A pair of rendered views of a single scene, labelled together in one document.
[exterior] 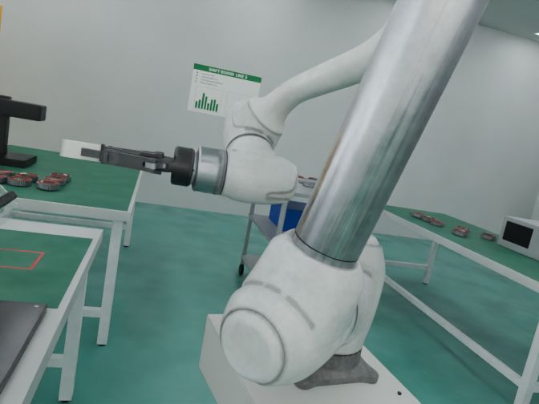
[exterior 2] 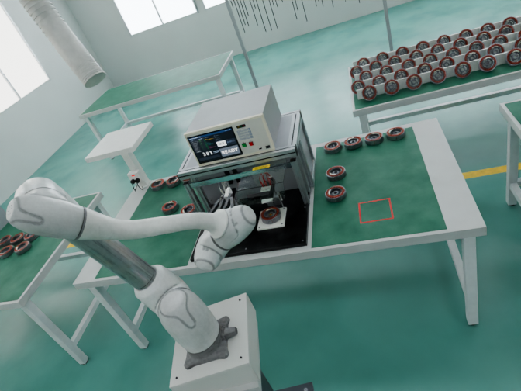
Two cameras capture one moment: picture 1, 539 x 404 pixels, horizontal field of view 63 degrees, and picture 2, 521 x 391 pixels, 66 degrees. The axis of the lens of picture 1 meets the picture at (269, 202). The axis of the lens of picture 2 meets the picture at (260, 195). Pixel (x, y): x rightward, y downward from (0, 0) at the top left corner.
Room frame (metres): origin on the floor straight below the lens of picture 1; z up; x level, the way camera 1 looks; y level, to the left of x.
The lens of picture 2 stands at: (1.78, -0.75, 2.08)
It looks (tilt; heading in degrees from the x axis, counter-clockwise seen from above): 33 degrees down; 126
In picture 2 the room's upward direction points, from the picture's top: 23 degrees counter-clockwise
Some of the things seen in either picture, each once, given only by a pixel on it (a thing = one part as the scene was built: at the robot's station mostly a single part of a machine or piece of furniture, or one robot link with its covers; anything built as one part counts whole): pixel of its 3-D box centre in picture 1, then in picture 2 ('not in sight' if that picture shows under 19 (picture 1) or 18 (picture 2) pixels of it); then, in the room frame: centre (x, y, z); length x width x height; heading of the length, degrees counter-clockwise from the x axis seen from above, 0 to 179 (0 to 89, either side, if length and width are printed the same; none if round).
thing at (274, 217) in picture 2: not in sight; (270, 215); (0.76, 0.65, 0.80); 0.11 x 0.11 x 0.04
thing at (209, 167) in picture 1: (207, 170); not in sight; (0.86, 0.13, 1.18); 0.09 x 0.06 x 0.09; 15
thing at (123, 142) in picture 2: not in sight; (135, 167); (-0.38, 0.93, 0.98); 0.37 x 0.35 x 0.46; 15
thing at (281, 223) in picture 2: not in sight; (272, 218); (0.76, 0.65, 0.78); 0.15 x 0.15 x 0.01; 15
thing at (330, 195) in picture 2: not in sight; (336, 193); (1.06, 0.86, 0.77); 0.11 x 0.11 x 0.04
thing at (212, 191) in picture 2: not in sight; (250, 174); (0.57, 0.86, 0.92); 0.66 x 0.01 x 0.30; 15
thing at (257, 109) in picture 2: not in sight; (236, 124); (0.57, 0.93, 1.22); 0.44 x 0.39 x 0.20; 15
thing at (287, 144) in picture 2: not in sight; (241, 144); (0.56, 0.92, 1.09); 0.68 x 0.44 x 0.05; 15
